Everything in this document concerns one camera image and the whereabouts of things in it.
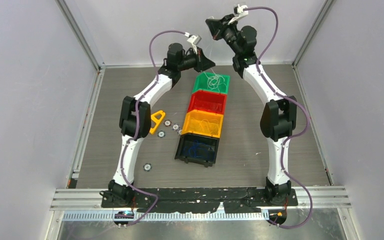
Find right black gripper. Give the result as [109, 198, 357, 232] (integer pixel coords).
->
[204, 14, 241, 56]

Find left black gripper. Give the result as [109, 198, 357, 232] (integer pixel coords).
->
[177, 47, 215, 73]

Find white wire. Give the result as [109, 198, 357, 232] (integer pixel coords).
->
[201, 67, 229, 93]

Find blue wire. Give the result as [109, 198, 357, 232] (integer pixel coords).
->
[182, 141, 217, 161]

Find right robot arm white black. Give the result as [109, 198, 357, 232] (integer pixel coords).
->
[205, 14, 297, 205]

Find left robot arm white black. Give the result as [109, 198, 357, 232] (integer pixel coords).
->
[101, 43, 216, 207]

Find green plastic bin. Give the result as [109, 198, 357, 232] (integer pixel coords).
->
[192, 72, 231, 95]

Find red plastic bin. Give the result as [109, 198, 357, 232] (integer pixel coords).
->
[187, 90, 228, 115]

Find yellow plastic bin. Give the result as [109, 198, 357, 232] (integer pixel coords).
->
[181, 110, 224, 138]

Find round disc red centre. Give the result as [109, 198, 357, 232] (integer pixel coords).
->
[164, 120, 172, 127]

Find round disc middle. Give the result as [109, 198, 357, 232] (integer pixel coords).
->
[172, 124, 180, 131]

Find yellow triangular plastic piece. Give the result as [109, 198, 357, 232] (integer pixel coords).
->
[149, 110, 166, 135]

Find round disc lower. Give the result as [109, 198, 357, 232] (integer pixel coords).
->
[157, 130, 166, 138]

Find black plastic bin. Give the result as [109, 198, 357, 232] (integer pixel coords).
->
[174, 133, 220, 168]

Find lone round disc front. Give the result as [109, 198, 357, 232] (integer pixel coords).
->
[143, 163, 152, 172]

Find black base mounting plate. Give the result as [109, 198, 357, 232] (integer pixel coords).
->
[99, 187, 298, 214]

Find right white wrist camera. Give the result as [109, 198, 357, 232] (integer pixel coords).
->
[227, 4, 249, 25]

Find aluminium frame rail front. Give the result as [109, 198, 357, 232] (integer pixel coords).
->
[50, 186, 351, 222]

